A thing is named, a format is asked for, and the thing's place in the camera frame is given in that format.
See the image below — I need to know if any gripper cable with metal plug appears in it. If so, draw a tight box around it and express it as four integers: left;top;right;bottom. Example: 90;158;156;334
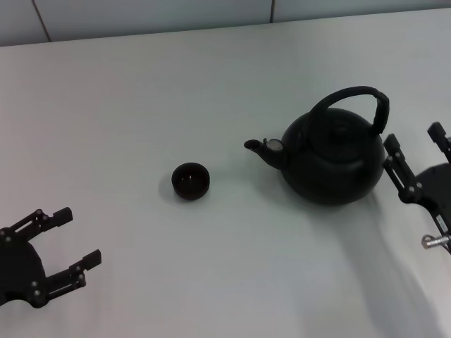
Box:
421;233;451;251

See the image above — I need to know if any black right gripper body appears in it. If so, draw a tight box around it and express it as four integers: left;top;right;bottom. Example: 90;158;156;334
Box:
399;163;451;254

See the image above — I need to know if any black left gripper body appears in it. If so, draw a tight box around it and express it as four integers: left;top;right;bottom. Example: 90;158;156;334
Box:
0;226;49;311

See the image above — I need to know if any small dark brown teacup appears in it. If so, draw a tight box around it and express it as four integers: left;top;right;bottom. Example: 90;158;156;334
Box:
171;161;211;202

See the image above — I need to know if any black round teapot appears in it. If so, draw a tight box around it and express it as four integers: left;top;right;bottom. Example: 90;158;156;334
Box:
242;85;390;207

